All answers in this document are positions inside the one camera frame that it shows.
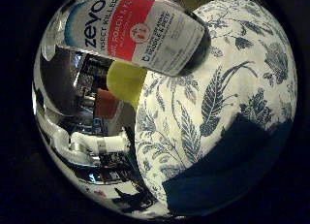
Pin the yellow round object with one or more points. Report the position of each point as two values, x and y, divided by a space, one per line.
126 81

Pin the dark teal cloth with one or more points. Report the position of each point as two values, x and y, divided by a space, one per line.
226 172

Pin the blue floral patterned plate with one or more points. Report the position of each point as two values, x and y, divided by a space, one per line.
180 120

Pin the white insect killer spray bottle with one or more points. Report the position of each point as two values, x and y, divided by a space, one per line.
135 30

